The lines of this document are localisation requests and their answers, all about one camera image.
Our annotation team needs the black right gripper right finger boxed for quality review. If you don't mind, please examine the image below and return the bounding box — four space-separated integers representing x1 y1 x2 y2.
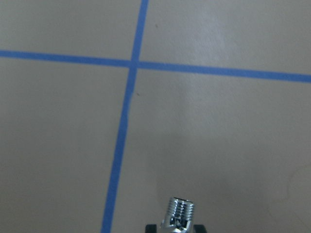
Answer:
192 224 206 233

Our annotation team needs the chrome tee pipe fitting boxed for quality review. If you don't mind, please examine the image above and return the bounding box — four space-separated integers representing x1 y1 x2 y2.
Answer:
159 197 195 233

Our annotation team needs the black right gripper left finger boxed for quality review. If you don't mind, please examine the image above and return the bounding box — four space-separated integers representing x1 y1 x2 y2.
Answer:
145 224 159 233

